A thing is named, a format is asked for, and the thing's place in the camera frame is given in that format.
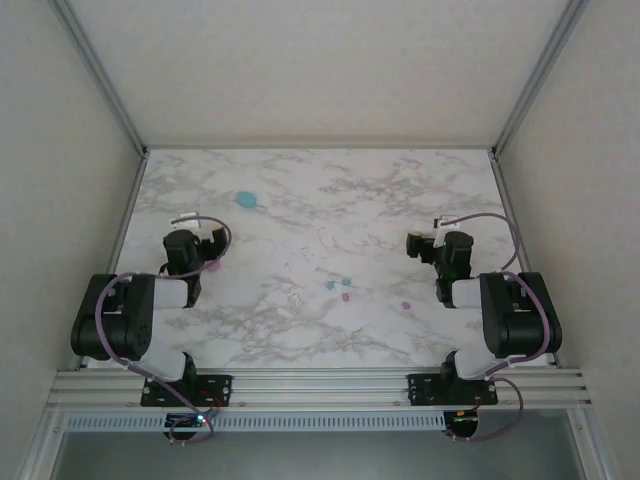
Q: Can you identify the small controller circuit board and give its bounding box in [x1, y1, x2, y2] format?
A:
[163, 412, 214, 432]
[449, 409, 482, 432]

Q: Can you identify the aluminium table side rail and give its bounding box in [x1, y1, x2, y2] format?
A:
[489, 152, 560, 369]
[79, 149, 150, 372]

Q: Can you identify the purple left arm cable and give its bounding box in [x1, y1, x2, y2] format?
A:
[93, 214, 234, 447]

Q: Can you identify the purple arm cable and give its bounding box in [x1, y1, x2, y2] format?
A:
[93, 214, 234, 447]
[439, 212, 556, 444]

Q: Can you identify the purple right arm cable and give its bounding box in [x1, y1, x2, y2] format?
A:
[439, 212, 556, 444]

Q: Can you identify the wide aluminium mounting rail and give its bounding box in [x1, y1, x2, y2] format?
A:
[47, 367, 595, 414]

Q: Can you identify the aluminium frame corner post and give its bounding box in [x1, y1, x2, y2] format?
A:
[48, 0, 150, 157]
[489, 0, 595, 160]

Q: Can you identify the slotted grey cable duct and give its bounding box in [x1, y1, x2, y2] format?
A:
[62, 410, 447, 434]

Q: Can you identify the aluminium lower frame bar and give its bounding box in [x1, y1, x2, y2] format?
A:
[19, 409, 69, 480]
[567, 409, 619, 480]

